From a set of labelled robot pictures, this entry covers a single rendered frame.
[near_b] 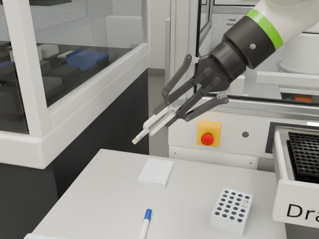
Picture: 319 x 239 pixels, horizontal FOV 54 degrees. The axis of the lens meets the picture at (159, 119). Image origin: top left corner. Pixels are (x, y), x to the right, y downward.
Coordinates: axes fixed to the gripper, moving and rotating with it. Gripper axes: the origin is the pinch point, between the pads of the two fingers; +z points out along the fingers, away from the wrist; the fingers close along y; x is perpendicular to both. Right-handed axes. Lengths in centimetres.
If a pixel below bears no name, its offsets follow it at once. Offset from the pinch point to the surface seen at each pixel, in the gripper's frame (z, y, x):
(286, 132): -21, -37, -33
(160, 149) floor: 52, -58, -181
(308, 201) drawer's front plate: -12.3, -36.0, 1.2
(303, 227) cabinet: -5, -70, -33
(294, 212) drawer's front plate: -8.3, -37.2, 0.0
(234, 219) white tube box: 4.2, -32.7, -4.5
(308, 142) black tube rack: -23, -39, -23
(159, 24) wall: -15, 20, -369
